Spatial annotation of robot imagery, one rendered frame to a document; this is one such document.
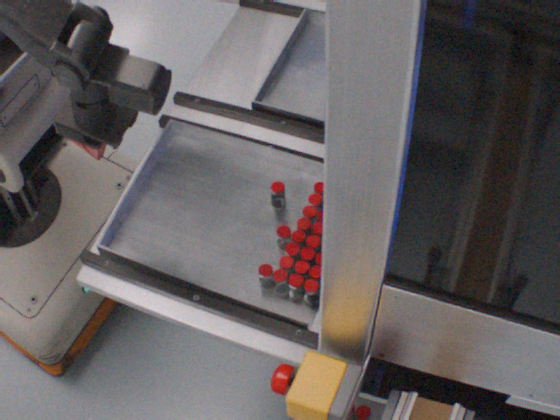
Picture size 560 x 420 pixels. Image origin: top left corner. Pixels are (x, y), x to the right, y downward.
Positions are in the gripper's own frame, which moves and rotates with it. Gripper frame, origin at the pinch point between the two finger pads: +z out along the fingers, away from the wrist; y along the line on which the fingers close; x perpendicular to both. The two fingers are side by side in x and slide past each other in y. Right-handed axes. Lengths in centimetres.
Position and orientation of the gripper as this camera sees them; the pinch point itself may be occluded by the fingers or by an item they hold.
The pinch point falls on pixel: (99, 153)
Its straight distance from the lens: 103.4
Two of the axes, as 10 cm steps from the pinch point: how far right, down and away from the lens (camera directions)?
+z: -1.1, 5.0, 8.6
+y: 9.3, 3.6, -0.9
